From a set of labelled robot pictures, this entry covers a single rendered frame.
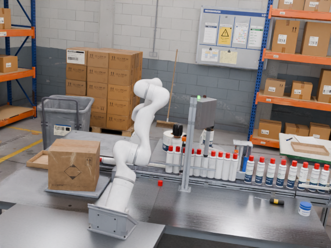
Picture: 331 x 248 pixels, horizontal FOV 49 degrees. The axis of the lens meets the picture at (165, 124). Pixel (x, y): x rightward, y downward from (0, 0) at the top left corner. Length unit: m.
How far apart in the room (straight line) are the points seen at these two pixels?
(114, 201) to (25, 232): 0.49
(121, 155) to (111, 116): 4.00
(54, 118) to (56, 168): 2.37
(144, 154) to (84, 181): 0.51
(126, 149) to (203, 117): 0.60
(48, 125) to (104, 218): 2.93
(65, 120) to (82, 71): 1.58
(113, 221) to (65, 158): 0.60
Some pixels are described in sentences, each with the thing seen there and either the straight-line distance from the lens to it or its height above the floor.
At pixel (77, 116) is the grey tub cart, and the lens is 4.64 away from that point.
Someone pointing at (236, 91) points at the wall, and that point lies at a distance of 7.01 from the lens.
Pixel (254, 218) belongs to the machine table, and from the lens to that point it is 2.40.
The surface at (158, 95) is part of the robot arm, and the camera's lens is 2.19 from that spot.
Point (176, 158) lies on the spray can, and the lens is 2.68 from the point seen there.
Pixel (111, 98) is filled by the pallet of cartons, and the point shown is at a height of 0.66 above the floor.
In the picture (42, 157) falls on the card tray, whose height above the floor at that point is 0.83.
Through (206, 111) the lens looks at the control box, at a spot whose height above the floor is 1.40.
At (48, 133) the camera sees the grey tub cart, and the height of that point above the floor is 0.47.
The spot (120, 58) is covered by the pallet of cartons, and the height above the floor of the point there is 1.32.
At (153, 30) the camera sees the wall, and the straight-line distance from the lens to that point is 7.22.
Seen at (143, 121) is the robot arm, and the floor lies 1.38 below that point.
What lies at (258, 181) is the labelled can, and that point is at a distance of 2.73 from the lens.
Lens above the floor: 1.97
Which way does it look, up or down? 16 degrees down
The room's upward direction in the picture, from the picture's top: 5 degrees clockwise
